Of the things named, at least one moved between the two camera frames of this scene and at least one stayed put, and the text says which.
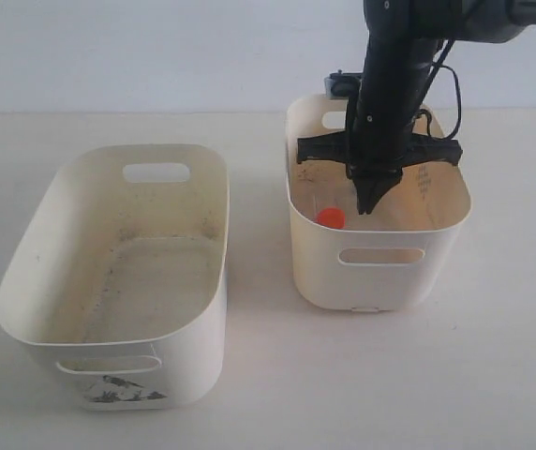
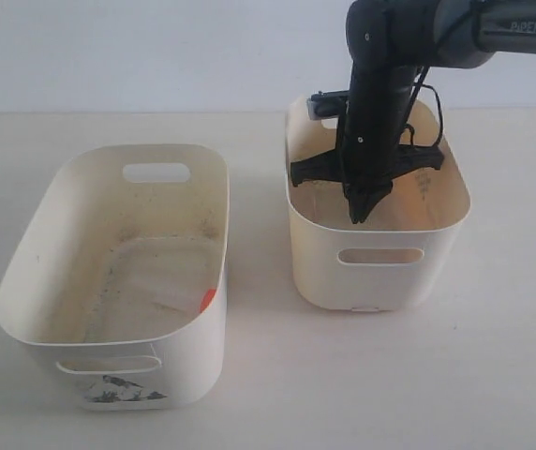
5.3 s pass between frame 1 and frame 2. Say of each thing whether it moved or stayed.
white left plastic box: stayed
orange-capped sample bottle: moved
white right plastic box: stayed
